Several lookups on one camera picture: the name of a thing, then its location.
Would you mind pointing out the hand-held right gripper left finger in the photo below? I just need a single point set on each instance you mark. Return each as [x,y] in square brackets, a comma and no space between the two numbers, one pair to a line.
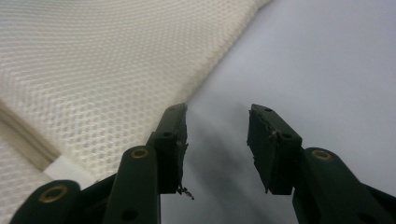
[169,149]

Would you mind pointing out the white printed cloth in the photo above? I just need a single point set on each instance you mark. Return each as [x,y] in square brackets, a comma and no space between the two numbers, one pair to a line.
[102,77]

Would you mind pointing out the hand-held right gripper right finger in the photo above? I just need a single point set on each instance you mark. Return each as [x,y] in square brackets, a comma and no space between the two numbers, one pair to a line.
[274,155]

